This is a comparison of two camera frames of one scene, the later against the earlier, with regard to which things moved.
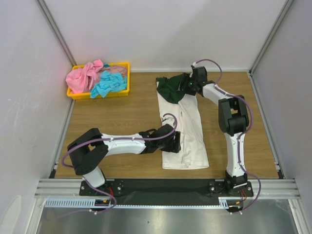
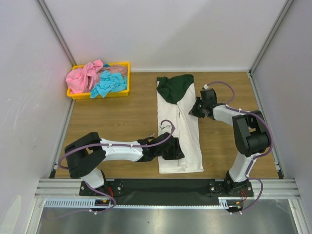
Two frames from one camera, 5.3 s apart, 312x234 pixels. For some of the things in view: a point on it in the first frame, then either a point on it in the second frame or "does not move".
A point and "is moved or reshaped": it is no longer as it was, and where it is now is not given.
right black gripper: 184,82 → 200,107
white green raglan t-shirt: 180,109 is moved or reshaped
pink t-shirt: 82,80 does not move
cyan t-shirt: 109,82 does not move
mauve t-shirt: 122,69 does not move
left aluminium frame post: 42,6 does not move
